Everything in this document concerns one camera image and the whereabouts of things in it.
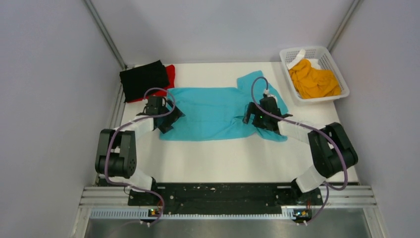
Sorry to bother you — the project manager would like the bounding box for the cyan t-shirt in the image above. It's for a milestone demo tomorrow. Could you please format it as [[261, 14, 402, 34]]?
[[159, 70, 288, 142]]

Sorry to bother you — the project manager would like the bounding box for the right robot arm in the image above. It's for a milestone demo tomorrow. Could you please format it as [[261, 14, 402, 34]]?
[[243, 95, 358, 204]]

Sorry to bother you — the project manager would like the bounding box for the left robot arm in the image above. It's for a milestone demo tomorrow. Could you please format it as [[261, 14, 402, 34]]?
[[95, 96, 184, 206]]

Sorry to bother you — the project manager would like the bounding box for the folded black t-shirt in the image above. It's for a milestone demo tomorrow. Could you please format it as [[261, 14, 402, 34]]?
[[119, 60, 170, 103]]

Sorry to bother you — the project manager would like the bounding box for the folded red t-shirt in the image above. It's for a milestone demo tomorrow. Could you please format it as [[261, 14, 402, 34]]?
[[129, 65, 175, 103]]

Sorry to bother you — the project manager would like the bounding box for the orange t-shirt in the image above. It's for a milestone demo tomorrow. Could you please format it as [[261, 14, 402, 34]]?
[[288, 59, 341, 99]]

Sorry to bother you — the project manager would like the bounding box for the white plastic basket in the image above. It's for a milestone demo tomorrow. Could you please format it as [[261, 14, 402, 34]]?
[[279, 46, 350, 106]]

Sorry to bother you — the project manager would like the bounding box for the white cloth in basket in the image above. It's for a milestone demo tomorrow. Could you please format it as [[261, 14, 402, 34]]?
[[286, 49, 321, 70]]

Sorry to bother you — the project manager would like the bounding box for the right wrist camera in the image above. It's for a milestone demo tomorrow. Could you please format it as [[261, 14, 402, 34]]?
[[263, 89, 276, 98]]

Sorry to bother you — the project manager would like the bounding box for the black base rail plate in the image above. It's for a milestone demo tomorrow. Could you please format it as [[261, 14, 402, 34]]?
[[128, 182, 323, 215]]

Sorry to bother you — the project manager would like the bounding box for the white cable duct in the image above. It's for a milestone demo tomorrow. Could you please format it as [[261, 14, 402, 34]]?
[[90, 208, 309, 220]]

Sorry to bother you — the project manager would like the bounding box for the left aluminium frame post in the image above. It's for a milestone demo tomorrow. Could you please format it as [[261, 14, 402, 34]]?
[[82, 0, 127, 69]]

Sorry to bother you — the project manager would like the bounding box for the aluminium frame post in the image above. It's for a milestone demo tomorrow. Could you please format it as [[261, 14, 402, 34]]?
[[82, 0, 127, 69], [326, 0, 364, 52]]

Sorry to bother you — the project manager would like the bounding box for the right aluminium frame post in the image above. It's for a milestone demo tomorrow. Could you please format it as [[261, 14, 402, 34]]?
[[326, 0, 364, 52]]

